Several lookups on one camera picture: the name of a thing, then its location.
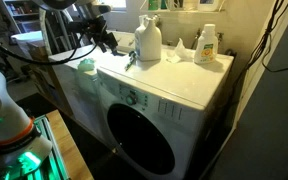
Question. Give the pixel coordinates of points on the background shelving unit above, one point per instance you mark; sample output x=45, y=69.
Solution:
x=20, y=15

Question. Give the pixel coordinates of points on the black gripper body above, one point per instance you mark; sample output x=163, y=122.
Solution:
x=99, y=28

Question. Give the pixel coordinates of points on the green plastic bottle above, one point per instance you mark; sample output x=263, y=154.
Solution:
x=86, y=64

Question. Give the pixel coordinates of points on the metal robot mount frame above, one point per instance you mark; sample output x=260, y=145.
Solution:
x=52, y=166

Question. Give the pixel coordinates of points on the small white detergent bottle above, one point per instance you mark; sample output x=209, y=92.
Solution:
x=206, y=46

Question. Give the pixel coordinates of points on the white front-load washer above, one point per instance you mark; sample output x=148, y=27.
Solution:
x=170, y=83

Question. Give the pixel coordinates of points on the white labelled container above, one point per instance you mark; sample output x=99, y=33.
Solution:
x=208, y=4

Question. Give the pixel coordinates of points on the wall shelf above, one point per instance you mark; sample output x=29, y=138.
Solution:
x=184, y=11

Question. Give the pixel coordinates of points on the green bottle with red label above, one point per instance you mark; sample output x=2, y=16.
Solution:
x=153, y=4

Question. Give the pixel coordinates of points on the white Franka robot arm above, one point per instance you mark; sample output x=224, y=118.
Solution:
x=4, y=110

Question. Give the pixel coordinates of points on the crumpled white tissue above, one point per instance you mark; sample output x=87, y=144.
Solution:
x=180, y=51

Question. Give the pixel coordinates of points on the white top-load laundry machine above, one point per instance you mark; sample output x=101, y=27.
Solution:
x=70, y=86

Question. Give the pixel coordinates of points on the white plastic bin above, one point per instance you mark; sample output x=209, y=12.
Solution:
x=25, y=40

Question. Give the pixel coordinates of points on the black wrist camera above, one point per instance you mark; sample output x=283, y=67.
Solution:
x=79, y=26

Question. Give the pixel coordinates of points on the wooden table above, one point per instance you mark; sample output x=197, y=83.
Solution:
x=67, y=146

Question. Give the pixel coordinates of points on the metal water valve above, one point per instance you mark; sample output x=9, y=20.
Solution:
x=196, y=38

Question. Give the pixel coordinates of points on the large white detergent jug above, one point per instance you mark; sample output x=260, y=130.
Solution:
x=149, y=41

